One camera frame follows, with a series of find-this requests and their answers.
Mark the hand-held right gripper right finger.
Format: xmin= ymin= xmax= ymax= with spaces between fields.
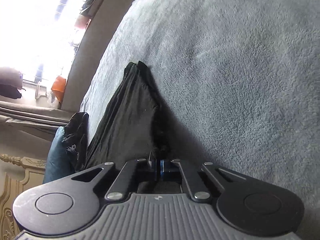
xmin=160 ymin=159 xmax=247 ymax=202

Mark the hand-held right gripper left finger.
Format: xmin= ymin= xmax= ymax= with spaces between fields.
xmin=71 ymin=159 xmax=158 ymax=202

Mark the plain black shirt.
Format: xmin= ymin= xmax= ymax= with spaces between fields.
xmin=85 ymin=60 xmax=175 ymax=171

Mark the smooth black garment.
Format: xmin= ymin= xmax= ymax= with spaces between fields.
xmin=65 ymin=112 xmax=89 ymax=171

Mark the teal blue pillow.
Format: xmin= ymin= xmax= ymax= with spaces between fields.
xmin=42 ymin=126 xmax=75 ymax=184

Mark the white plastic bag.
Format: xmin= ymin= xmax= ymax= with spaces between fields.
xmin=47 ymin=91 xmax=62 ymax=109

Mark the orange bag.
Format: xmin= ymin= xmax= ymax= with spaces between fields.
xmin=51 ymin=76 xmax=67 ymax=103

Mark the grey curtain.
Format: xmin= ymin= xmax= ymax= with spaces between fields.
xmin=0 ymin=101 xmax=71 ymax=141

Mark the cream carved headboard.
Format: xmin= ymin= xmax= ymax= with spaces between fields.
xmin=0 ymin=154 xmax=48 ymax=240

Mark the pink round pot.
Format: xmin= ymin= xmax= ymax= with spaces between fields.
xmin=75 ymin=15 xmax=88 ymax=28

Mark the hanging dark jacket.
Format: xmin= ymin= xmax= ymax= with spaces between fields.
xmin=0 ymin=66 xmax=24 ymax=99

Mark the black cloth bundle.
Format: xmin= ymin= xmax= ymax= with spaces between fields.
xmin=80 ymin=0 xmax=100 ymax=18

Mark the window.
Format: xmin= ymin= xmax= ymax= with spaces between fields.
xmin=0 ymin=0 xmax=101 ymax=108

